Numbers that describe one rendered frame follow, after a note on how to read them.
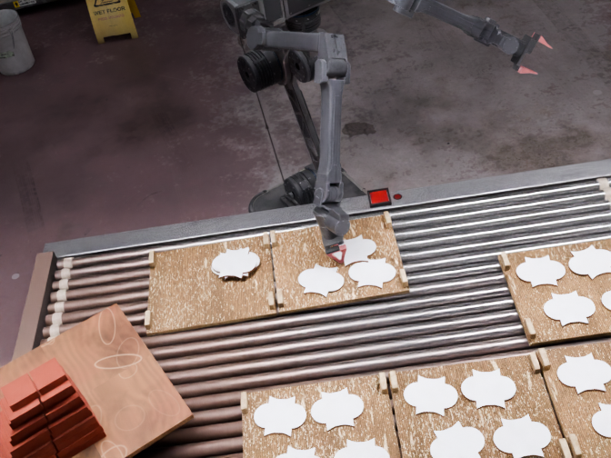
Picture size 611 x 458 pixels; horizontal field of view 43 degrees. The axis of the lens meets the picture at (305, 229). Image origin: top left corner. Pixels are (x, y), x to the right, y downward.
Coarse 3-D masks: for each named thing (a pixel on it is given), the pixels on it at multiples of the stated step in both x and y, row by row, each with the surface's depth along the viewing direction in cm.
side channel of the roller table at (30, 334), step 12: (48, 252) 268; (36, 264) 264; (48, 264) 263; (36, 276) 260; (48, 276) 260; (36, 288) 256; (48, 288) 258; (36, 300) 252; (48, 300) 256; (24, 312) 249; (36, 312) 248; (24, 324) 245; (36, 324) 244; (24, 336) 241; (36, 336) 242; (24, 348) 238; (12, 360) 235
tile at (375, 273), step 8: (360, 264) 246; (368, 264) 245; (376, 264) 245; (384, 264) 244; (352, 272) 244; (360, 272) 243; (368, 272) 243; (376, 272) 242; (384, 272) 242; (392, 272) 242; (360, 280) 241; (368, 280) 240; (376, 280) 240; (384, 280) 240
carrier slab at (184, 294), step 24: (240, 240) 262; (168, 264) 258; (192, 264) 256; (264, 264) 252; (168, 288) 250; (192, 288) 249; (216, 288) 247; (240, 288) 246; (264, 288) 245; (168, 312) 243; (192, 312) 242; (216, 312) 240; (240, 312) 239; (264, 312) 238
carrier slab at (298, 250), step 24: (384, 216) 261; (288, 240) 259; (312, 240) 257; (384, 240) 253; (288, 264) 251; (312, 264) 249; (336, 264) 248; (288, 288) 243; (360, 288) 240; (384, 288) 238; (408, 288) 237; (288, 312) 238
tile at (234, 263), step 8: (224, 256) 252; (232, 256) 252; (240, 256) 251; (248, 256) 251; (216, 264) 250; (224, 264) 250; (232, 264) 249; (240, 264) 249; (248, 264) 248; (216, 272) 249; (224, 272) 247; (232, 272) 247; (240, 272) 247; (248, 272) 247
